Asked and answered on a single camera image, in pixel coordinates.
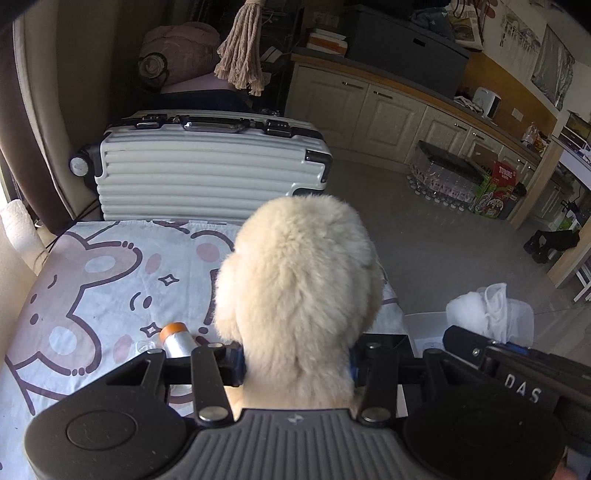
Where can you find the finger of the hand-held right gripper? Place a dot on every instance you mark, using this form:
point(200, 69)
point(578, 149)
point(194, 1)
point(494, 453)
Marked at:
point(461, 341)

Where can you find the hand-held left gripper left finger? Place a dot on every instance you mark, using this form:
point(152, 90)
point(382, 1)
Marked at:
point(239, 367)

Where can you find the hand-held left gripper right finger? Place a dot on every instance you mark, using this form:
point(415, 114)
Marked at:
point(353, 369)

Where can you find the white cardboard box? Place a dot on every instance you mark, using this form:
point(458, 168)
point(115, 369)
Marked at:
point(425, 327)

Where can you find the orange-capped plastic film roll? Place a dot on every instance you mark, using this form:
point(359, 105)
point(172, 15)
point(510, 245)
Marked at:
point(175, 344)

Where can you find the cream fluffy plush toy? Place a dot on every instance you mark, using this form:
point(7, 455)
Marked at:
point(300, 286)

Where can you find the clear plastic bag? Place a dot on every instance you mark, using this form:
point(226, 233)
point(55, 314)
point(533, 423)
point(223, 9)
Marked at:
point(512, 318)

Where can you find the black shoes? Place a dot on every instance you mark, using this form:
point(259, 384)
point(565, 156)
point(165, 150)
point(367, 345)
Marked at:
point(551, 244)

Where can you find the green carton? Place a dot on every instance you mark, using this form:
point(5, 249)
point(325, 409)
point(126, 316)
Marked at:
point(494, 201)

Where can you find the pack of water bottles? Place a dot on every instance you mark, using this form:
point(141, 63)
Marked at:
point(448, 177)

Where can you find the cartoon printed bedsheet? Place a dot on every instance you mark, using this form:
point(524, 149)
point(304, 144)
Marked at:
point(92, 277)

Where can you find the red carton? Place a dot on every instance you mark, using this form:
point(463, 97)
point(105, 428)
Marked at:
point(504, 174)

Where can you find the white ribbed suitcase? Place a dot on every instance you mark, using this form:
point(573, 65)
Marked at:
point(207, 175)

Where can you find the snack bag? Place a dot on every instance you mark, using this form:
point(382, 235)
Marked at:
point(534, 137)

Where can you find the cream kitchen cabinet row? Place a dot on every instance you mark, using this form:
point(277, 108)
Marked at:
point(392, 120)

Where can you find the white countertop appliance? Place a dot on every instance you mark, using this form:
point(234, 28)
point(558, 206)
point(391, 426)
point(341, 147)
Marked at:
point(487, 102)

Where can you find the grey storage box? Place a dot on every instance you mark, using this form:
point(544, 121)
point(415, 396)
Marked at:
point(406, 50)

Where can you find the brown curtain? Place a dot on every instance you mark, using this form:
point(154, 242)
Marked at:
point(27, 138)

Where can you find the orange and white book stack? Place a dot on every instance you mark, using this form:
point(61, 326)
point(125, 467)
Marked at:
point(325, 42)

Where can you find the pink fabric bundle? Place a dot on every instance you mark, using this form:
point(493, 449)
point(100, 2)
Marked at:
point(180, 41)

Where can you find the beige curtain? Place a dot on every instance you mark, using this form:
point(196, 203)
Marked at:
point(92, 69)

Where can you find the wall poster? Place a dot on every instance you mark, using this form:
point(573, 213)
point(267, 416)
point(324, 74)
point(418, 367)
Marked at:
point(551, 64)

